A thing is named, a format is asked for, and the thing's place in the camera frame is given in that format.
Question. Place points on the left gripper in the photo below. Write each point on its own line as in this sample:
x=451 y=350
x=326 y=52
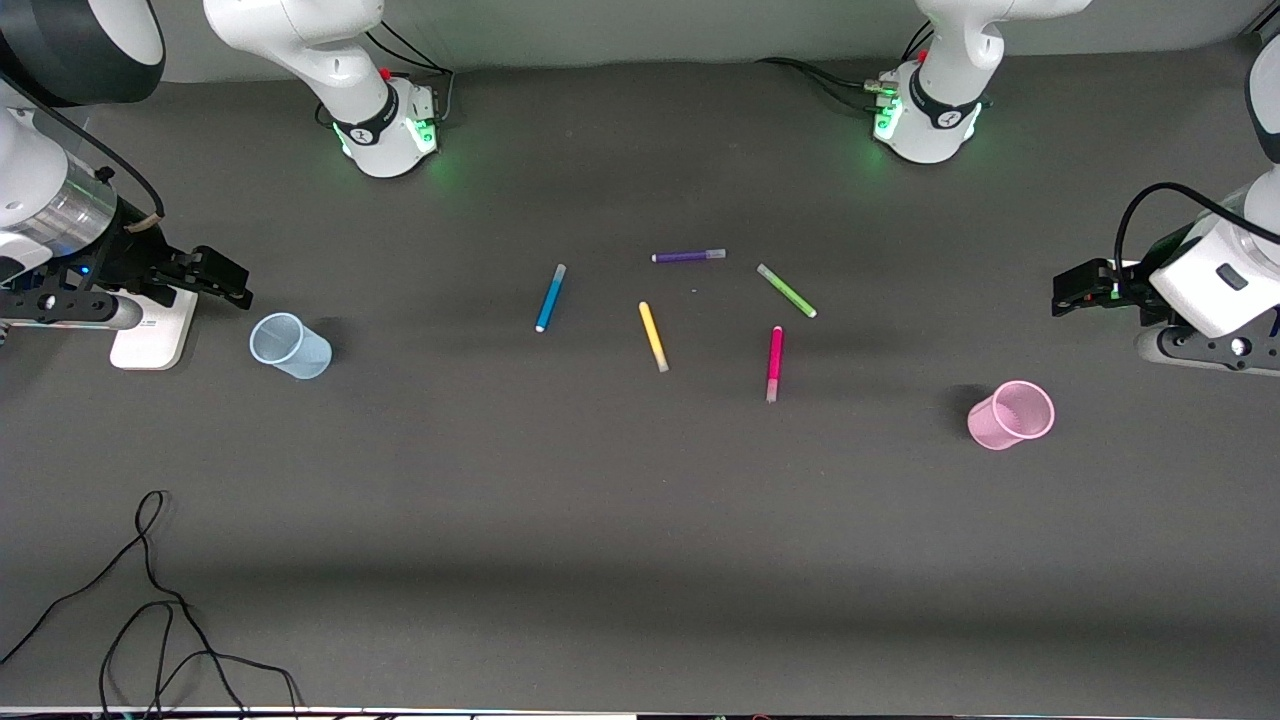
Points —
x=1128 y=285

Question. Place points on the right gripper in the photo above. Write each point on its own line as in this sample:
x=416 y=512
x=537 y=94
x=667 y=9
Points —
x=128 y=258

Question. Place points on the pink marker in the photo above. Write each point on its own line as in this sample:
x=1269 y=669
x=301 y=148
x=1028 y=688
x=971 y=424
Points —
x=775 y=362

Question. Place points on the blue marker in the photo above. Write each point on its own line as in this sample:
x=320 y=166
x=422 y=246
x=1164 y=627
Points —
x=550 y=298

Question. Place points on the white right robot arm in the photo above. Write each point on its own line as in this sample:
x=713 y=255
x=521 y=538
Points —
x=320 y=50

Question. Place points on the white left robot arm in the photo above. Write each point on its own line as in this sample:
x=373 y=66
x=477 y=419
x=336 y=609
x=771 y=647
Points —
x=945 y=90

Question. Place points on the white stand with base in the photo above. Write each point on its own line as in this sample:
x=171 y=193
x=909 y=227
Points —
x=150 y=340

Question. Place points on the translucent blue cup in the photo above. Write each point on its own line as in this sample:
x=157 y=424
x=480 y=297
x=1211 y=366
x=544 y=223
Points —
x=290 y=346

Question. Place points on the translucent pink cup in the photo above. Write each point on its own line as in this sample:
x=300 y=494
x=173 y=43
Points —
x=1010 y=416

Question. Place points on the green marker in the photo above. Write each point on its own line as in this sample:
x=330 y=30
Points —
x=786 y=291

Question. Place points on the purple marker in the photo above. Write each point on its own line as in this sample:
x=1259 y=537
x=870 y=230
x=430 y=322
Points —
x=688 y=256

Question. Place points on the yellow marker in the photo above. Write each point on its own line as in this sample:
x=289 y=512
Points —
x=653 y=336

